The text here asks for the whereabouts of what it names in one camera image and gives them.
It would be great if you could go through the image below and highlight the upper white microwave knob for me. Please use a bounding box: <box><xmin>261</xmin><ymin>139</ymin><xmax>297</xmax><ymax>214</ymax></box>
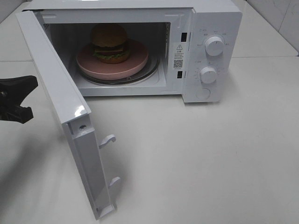
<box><xmin>204</xmin><ymin>35</ymin><xmax>225</xmax><ymax>56</ymax></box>

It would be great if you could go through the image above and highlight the white microwave door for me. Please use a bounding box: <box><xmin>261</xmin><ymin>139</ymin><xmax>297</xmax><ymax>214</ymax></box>
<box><xmin>16</xmin><ymin>11</ymin><xmax>120</xmax><ymax>220</ymax></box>

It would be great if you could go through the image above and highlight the white warning label sticker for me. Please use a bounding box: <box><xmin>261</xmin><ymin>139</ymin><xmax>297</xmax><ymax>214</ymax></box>
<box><xmin>171</xmin><ymin>42</ymin><xmax>186</xmax><ymax>70</ymax></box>

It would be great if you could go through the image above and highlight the pink round plate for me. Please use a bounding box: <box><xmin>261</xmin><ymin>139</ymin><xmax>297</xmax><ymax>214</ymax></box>
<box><xmin>76</xmin><ymin>39</ymin><xmax>149</xmax><ymax>80</ymax></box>

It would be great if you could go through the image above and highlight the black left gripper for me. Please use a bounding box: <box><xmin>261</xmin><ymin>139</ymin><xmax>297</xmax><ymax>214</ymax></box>
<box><xmin>0</xmin><ymin>75</ymin><xmax>38</xmax><ymax>124</ymax></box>

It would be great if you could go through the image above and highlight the lower white microwave knob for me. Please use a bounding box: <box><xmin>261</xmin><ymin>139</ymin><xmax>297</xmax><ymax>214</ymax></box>
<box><xmin>199</xmin><ymin>66</ymin><xmax>217</xmax><ymax>84</ymax></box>

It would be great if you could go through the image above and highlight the round door release button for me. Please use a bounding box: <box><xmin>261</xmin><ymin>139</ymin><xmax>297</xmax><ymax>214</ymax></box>
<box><xmin>196</xmin><ymin>88</ymin><xmax>211</xmax><ymax>100</ymax></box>

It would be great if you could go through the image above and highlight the burger with sesame-free bun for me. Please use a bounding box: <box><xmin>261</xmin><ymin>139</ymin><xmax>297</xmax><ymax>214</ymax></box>
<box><xmin>90</xmin><ymin>23</ymin><xmax>130</xmax><ymax>64</ymax></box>

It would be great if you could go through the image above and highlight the white microwave oven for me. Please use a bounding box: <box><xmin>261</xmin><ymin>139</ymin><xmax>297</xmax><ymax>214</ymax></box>
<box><xmin>22</xmin><ymin>0</ymin><xmax>242</xmax><ymax>103</ymax></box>

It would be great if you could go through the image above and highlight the glass microwave turntable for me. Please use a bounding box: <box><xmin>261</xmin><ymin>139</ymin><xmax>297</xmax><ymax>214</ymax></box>
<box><xmin>80</xmin><ymin>57</ymin><xmax>160</xmax><ymax>85</ymax></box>

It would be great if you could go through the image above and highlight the white microwave knob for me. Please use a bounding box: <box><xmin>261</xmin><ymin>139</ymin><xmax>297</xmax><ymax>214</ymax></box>
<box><xmin>204</xmin><ymin>35</ymin><xmax>225</xmax><ymax>56</ymax></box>
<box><xmin>199</xmin><ymin>66</ymin><xmax>217</xmax><ymax>84</ymax></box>

